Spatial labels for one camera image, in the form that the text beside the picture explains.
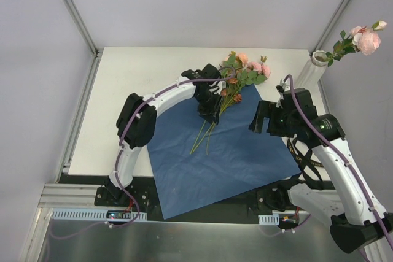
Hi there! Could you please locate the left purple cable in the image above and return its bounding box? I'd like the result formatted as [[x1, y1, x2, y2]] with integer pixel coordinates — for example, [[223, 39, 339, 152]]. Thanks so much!
[[49, 66, 237, 240]]

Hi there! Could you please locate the purple cable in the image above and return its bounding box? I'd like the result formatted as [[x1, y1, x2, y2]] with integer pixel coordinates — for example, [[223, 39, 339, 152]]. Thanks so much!
[[260, 74, 393, 262], [49, 66, 237, 240]]

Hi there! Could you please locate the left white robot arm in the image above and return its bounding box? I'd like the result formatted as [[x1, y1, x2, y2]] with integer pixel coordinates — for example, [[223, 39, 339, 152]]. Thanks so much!
[[104, 64, 225, 206]]

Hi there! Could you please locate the white cable duct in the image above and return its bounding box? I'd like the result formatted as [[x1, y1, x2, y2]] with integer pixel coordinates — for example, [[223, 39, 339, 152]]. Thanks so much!
[[52, 208, 147, 222], [258, 214, 280, 226]]

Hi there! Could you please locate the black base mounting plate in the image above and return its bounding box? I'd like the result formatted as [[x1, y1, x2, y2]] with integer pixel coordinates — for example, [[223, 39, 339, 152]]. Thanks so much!
[[58, 173, 351, 225]]

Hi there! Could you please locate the left aluminium frame post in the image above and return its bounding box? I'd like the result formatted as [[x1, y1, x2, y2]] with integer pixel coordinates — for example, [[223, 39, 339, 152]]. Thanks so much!
[[45, 0, 104, 57]]

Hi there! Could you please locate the blue wrapping paper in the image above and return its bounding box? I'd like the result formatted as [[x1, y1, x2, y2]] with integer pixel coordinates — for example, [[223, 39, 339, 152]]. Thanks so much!
[[147, 86, 300, 219]]

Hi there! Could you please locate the right white cable duct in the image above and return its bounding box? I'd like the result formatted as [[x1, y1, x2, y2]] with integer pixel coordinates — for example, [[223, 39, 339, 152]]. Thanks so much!
[[258, 214, 280, 226]]

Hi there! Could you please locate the single pink rose stem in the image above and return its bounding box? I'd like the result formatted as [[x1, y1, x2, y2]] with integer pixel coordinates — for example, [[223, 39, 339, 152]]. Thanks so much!
[[323, 21, 387, 67]]

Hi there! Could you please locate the white ribbed vase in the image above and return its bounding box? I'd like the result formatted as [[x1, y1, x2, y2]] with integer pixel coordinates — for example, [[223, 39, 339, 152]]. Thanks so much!
[[294, 50, 328, 90]]

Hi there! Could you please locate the left white cable duct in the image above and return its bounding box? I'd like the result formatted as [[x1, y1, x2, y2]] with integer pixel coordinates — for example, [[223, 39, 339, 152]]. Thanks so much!
[[52, 208, 147, 222]]

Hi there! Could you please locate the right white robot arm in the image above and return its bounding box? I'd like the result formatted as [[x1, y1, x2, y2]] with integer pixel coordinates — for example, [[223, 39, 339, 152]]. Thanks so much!
[[249, 88, 392, 253]]

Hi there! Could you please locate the pink artificial flower bunch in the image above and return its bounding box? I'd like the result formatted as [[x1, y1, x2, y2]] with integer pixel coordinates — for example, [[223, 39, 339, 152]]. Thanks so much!
[[185, 51, 271, 153]]

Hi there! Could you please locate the aluminium front rail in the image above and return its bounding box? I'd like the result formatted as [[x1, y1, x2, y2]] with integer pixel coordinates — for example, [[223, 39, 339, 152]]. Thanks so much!
[[38, 182, 371, 214]]

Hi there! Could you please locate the black ribbon gold lettering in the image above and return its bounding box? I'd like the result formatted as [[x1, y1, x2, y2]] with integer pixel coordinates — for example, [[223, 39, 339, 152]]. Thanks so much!
[[286, 138, 327, 190]]

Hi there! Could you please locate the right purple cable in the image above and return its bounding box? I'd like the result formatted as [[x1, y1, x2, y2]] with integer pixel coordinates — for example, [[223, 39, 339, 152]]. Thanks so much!
[[260, 74, 393, 262]]

